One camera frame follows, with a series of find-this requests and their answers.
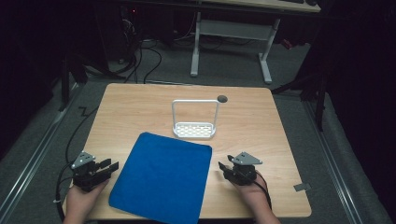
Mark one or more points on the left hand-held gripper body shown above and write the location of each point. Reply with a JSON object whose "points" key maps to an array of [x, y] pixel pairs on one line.
{"points": [[85, 177]]}

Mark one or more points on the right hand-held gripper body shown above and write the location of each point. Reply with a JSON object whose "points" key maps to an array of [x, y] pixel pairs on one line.
{"points": [[244, 172]]}

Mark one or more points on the person's left hand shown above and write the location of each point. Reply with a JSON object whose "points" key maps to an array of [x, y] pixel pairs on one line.
{"points": [[79, 200]]}

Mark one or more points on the person's right hand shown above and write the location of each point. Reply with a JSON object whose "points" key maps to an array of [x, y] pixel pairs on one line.
{"points": [[253, 196]]}

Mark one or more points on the blue cloth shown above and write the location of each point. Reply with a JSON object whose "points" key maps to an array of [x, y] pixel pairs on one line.
{"points": [[162, 177]]}

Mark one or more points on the grey tape strip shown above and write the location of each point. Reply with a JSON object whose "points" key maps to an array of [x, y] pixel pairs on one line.
{"points": [[302, 187]]}

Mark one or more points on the black metal stand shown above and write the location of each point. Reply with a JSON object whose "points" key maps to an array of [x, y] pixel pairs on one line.
{"points": [[65, 84], [317, 93]]}

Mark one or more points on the small red object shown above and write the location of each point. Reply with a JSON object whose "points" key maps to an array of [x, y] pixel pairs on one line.
{"points": [[287, 44]]}

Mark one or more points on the white-framed desk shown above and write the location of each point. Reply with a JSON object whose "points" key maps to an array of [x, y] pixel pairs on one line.
{"points": [[232, 29]]}

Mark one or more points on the dark computer tower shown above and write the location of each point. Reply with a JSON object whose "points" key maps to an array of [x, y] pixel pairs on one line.
{"points": [[120, 31]]}

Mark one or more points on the metal floor rail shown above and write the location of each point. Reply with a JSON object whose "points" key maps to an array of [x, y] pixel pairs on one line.
{"points": [[34, 158], [334, 165]]}

